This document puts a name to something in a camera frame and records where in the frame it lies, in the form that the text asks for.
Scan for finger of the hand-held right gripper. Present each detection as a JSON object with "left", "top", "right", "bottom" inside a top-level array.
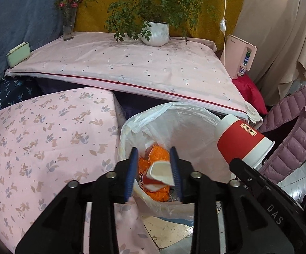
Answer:
[{"left": 228, "top": 158, "right": 262, "bottom": 191}]

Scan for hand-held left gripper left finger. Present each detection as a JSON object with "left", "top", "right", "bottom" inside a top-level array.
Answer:
[{"left": 15, "top": 147, "right": 139, "bottom": 254}]

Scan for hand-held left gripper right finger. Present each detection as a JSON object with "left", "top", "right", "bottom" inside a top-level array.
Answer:
[{"left": 169, "top": 146, "right": 295, "bottom": 254}]

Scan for crushed red paper cup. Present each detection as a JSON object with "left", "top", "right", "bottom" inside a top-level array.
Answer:
[{"left": 144, "top": 160, "right": 176, "bottom": 191}]

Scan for orange mesh net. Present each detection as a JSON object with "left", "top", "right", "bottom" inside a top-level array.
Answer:
[{"left": 138, "top": 145, "right": 173, "bottom": 203}]

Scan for trash bin with white bag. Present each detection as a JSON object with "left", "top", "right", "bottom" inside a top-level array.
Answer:
[{"left": 117, "top": 101, "right": 233, "bottom": 219}]

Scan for pink down jacket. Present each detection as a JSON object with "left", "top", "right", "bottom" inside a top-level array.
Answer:
[{"left": 256, "top": 85, "right": 306, "bottom": 186}]

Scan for red cloth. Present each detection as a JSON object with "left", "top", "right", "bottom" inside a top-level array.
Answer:
[{"left": 231, "top": 74, "right": 269, "bottom": 115}]

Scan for pink tablecloth with red stripe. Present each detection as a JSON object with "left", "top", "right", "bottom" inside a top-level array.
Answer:
[{"left": 4, "top": 31, "right": 249, "bottom": 118}]

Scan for potted plant in white pot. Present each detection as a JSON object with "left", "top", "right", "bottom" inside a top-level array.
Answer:
[{"left": 85, "top": 0, "right": 217, "bottom": 47}]

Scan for beige curtain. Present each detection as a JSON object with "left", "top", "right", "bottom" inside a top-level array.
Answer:
[{"left": 232, "top": 0, "right": 306, "bottom": 106}]

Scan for navy floral cloth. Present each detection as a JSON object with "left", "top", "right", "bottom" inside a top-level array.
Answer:
[{"left": 0, "top": 76, "right": 41, "bottom": 124}]

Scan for glass vase with pink flowers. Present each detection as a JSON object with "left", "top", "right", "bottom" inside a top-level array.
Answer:
[{"left": 54, "top": 0, "right": 84, "bottom": 42}]

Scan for yellow hanging cloth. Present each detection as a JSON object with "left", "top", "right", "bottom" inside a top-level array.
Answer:
[{"left": 74, "top": 0, "right": 249, "bottom": 51}]

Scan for green tissue box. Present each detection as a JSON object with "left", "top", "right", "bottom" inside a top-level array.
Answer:
[{"left": 5, "top": 41, "right": 32, "bottom": 68}]

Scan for blue hanging cloth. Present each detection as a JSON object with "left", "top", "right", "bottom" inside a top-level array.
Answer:
[{"left": 0, "top": 0, "right": 81, "bottom": 75}]

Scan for white cable with switch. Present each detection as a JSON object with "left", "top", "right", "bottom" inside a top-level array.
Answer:
[{"left": 219, "top": 0, "right": 229, "bottom": 51}]

